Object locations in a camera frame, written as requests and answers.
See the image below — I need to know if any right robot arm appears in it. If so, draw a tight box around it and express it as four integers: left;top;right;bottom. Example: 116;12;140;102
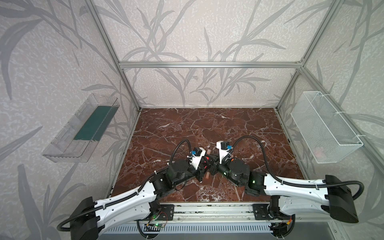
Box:
207;153;364;224

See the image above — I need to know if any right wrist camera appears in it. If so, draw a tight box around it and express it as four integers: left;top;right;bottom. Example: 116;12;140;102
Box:
216;141;233;164

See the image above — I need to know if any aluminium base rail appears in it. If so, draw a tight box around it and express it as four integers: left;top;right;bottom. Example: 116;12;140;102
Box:
86;201;340;224

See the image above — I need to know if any white wire mesh basket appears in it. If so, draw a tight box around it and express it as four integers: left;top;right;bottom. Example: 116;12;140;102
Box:
291;91;364;164

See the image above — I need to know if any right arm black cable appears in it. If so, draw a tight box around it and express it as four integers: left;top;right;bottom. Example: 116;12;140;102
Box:
232;135;365;201

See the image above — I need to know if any green circuit board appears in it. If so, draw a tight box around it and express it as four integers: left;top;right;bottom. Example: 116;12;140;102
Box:
144;222;167;233

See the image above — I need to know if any clear plastic wall bin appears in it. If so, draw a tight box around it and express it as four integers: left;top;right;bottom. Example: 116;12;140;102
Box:
42;94;120;163

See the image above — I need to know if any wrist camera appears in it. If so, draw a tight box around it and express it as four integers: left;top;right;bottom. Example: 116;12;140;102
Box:
190;147;206;170
216;141;233;164

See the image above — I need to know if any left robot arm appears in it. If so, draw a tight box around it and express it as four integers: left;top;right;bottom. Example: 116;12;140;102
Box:
57;157;210;240

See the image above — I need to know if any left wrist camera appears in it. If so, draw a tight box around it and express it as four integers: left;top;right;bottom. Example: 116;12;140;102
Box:
190;147;206;170

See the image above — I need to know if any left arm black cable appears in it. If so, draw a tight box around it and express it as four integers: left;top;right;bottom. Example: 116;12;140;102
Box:
56;138;193;232

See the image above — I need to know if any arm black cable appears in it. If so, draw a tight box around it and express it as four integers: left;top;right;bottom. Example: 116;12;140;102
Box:
232;135;365;201
56;138;193;232

